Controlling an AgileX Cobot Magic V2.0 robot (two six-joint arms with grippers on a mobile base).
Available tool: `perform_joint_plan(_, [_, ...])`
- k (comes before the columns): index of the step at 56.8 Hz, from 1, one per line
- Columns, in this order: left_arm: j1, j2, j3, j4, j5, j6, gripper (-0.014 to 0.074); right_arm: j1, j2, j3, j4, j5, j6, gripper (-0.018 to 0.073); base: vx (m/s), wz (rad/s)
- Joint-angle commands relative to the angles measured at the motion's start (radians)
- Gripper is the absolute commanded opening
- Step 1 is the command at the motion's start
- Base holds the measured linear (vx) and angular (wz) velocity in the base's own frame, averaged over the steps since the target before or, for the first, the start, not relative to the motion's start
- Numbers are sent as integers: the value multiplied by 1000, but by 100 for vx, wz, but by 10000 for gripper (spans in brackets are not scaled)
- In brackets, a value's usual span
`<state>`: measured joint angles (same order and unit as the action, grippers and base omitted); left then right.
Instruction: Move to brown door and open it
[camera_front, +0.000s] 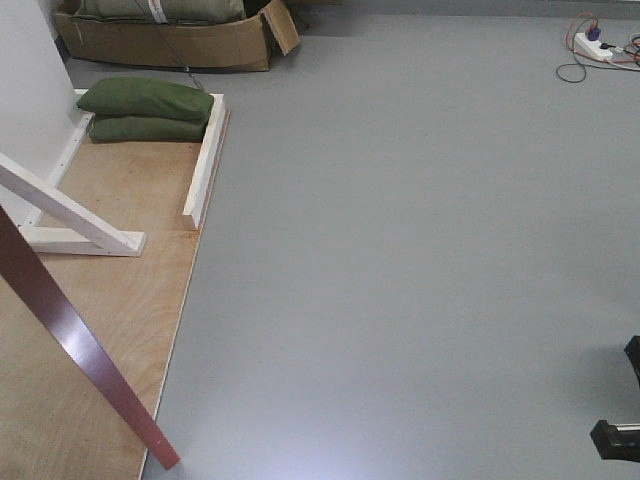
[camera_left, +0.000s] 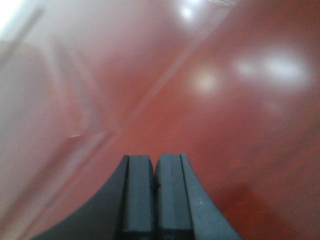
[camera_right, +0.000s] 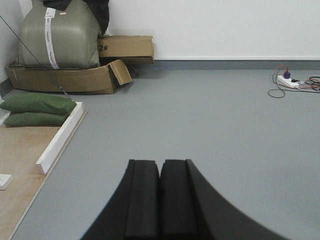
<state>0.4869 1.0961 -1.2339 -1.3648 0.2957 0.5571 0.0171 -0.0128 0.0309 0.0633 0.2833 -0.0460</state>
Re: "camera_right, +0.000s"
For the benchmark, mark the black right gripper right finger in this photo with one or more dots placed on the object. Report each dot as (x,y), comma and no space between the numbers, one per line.
(192,209)

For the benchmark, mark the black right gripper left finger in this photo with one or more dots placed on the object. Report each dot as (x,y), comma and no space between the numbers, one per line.
(132,213)

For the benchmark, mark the plywood base platform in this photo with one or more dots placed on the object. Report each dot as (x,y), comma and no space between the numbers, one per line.
(20,148)

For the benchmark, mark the open cardboard box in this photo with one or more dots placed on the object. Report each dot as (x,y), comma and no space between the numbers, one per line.
(100,80)

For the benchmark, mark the lower green sandbag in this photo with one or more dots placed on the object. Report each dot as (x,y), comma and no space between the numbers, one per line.
(24,119)

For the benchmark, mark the green sandbag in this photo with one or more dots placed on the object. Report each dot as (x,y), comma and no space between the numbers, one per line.
(38,102)
(24,119)

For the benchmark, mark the white power strip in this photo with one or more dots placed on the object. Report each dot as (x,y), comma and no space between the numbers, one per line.
(287,82)

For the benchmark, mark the upper green sandbag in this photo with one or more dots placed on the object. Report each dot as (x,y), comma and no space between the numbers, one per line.
(38,102)

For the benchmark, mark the labelled cardboard box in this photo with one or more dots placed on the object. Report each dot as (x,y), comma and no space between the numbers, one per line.
(137,49)

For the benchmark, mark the purple plug adapter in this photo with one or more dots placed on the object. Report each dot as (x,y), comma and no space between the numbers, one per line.
(286,75)

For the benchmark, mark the large grey-green sack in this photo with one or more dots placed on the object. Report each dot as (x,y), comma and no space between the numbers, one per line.
(74,35)

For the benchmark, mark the black cloth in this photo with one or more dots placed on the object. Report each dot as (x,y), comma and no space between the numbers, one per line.
(99,8)

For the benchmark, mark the white side frame rail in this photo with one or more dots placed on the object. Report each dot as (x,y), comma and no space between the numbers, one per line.
(61,139)

